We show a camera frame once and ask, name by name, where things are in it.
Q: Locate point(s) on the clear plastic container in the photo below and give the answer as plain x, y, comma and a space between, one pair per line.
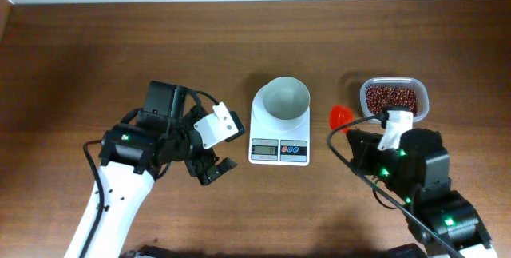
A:
414, 84

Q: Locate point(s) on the red beans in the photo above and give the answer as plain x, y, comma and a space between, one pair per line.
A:
378, 97

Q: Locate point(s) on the orange measuring scoop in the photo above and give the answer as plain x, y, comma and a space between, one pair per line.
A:
340, 115

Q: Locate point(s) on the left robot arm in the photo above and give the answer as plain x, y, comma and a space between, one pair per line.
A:
172, 126

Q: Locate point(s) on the white round bowl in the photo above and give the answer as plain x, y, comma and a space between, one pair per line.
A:
286, 98

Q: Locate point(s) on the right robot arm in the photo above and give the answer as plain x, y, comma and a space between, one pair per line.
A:
417, 171

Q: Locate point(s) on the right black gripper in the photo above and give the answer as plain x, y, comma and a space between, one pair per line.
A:
363, 149

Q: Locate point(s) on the white digital kitchen scale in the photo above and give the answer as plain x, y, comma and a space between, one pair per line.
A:
278, 142

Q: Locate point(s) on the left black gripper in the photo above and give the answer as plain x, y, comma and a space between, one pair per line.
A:
207, 157

